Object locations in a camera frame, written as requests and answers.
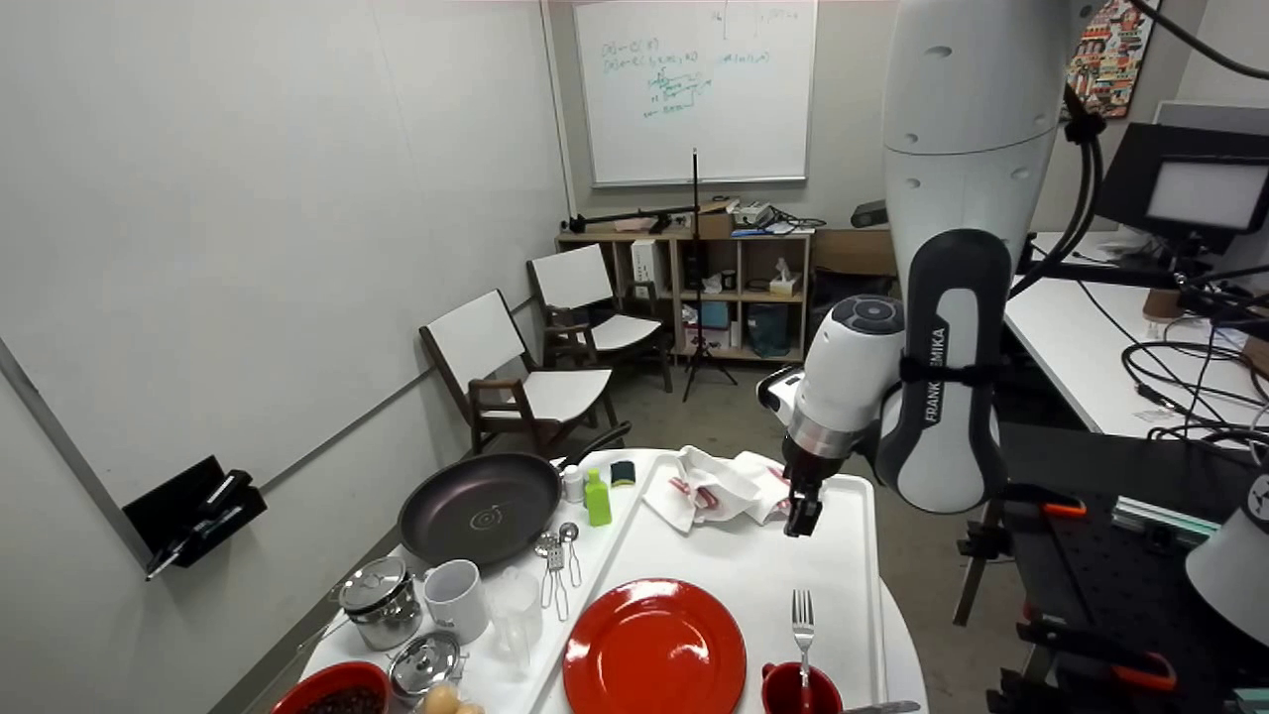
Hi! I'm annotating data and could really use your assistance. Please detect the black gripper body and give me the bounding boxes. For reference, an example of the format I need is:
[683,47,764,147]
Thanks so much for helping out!
[782,439,833,508]

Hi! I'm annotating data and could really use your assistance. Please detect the red plate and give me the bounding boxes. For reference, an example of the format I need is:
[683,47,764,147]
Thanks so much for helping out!
[562,581,747,714]

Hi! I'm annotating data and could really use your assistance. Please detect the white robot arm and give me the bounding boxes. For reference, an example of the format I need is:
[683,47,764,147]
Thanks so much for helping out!
[776,0,1102,536]

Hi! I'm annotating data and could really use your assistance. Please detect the white serving tray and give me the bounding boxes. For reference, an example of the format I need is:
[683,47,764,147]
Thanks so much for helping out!
[531,476,887,714]

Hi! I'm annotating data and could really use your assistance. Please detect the silver fork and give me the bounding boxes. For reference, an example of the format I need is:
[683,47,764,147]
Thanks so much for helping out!
[790,593,815,714]

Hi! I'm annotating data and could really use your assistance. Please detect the white red-striped cloth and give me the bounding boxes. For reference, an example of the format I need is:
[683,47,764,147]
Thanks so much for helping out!
[641,443,790,536]

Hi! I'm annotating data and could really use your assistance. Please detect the red cup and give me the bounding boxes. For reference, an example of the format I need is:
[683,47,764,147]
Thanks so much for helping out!
[760,664,841,714]

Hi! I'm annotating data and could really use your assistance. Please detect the wooden shelf unit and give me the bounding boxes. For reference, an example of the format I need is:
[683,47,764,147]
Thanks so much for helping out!
[666,236,814,364]

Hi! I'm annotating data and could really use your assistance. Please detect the green small bottle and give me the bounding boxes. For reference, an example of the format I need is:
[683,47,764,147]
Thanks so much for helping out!
[584,474,611,527]

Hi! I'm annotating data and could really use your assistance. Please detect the cardboard box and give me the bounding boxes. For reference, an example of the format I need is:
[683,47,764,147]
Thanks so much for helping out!
[814,229,895,278]

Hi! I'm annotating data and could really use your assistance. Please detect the metal measuring spoons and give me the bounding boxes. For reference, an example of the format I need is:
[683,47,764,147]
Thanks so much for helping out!
[539,523,584,622]

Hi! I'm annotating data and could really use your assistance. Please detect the white chair near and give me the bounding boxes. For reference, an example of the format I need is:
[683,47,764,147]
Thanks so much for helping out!
[420,291,620,455]

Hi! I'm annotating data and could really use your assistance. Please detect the white chair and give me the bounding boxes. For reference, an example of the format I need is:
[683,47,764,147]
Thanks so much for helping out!
[420,291,620,455]
[529,246,675,388]

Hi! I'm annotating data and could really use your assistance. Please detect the black tripod stand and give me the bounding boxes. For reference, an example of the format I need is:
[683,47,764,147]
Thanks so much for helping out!
[683,150,739,404]

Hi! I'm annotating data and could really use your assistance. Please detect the white chair far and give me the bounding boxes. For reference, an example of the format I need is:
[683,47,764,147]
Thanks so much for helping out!
[529,246,675,388]

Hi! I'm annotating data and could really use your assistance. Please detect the clear glass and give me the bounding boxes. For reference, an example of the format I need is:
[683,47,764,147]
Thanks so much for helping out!
[484,573,542,673]

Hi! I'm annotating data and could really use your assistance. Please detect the black frying pan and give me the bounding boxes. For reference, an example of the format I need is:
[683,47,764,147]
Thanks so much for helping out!
[398,422,633,574]

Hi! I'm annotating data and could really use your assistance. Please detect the white desk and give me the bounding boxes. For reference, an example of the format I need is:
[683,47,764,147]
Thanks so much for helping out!
[1006,278,1269,435]

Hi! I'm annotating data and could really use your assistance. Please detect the white mug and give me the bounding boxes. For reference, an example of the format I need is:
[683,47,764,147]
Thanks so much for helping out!
[420,560,489,642]

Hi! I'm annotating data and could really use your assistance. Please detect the small metal tin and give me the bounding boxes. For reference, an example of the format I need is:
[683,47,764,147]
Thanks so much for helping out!
[391,632,465,698]

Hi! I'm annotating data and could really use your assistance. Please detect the metal jar with lid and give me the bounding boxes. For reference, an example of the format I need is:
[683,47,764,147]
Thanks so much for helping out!
[337,560,420,650]

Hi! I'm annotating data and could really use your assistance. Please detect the red bowl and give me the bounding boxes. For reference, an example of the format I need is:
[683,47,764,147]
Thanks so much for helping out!
[271,664,388,714]

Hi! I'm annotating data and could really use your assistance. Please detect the black monitor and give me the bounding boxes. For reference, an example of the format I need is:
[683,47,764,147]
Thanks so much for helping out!
[1093,123,1269,242]

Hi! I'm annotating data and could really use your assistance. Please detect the orange-handled clamp upper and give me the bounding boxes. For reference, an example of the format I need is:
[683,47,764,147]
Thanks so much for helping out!
[950,483,1088,626]

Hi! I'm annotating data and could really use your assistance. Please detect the orange-handled clamp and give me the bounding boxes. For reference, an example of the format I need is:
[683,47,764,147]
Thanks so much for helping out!
[1015,612,1176,693]
[950,483,1088,626]

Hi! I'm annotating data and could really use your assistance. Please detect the orange-handled clamp lower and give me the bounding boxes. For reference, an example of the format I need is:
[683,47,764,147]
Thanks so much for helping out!
[1015,612,1176,693]

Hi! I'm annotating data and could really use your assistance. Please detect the whiteboard on wall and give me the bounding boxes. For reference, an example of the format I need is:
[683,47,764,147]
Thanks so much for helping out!
[574,0,815,185]

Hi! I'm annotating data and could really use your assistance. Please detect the colourful wall poster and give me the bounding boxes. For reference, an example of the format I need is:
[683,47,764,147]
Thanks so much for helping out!
[1067,0,1158,123]

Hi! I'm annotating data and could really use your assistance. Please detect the black wall-mounted holder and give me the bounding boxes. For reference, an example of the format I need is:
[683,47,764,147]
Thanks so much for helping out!
[123,455,266,581]

